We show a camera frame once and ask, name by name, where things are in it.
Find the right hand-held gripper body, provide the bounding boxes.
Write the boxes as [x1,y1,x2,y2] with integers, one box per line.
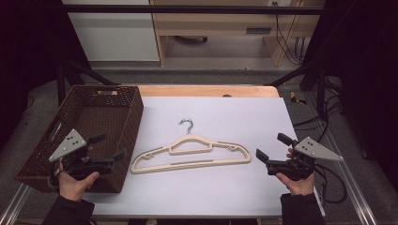
[266,136,344,182]

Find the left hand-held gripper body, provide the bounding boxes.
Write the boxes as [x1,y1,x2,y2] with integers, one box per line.
[49,128,115,182]

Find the brown woven basket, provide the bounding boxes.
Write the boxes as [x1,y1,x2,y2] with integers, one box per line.
[13,84,145,194]

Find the person's right hand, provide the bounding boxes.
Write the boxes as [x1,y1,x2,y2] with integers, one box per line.
[275,148,316,197]

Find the person's left hand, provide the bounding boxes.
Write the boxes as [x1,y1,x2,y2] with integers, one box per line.
[57,170,100,203]

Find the yellow and black tool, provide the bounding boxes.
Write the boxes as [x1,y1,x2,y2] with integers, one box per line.
[289,91,308,106]

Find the white table sheet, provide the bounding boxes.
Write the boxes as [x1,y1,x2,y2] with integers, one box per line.
[83,96,327,218]

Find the white cabinet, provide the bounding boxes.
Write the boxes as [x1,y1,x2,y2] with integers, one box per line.
[61,0,161,63]

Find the light wooden desk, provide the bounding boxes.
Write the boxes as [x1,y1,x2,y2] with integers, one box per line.
[149,0,327,68]

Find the black floor cables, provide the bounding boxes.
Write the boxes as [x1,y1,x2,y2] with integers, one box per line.
[292,76,344,144]

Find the aluminium rail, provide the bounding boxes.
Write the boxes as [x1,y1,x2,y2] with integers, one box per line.
[304,90,379,225]
[0,182,32,225]

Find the right hand-held gripper cable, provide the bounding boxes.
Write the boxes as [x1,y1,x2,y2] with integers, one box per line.
[313,162,348,204]

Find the hand-held gripper cable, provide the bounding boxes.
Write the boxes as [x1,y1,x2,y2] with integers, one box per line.
[46,168,64,190]
[313,162,348,204]

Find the left hand-held gripper cable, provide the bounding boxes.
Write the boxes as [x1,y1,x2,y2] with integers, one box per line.
[46,168,64,190]

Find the hanging black cables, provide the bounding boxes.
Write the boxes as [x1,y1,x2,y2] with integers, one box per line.
[274,2,304,67]

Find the black horizontal frame bar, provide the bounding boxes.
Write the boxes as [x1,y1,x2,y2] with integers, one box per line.
[60,4,325,16]

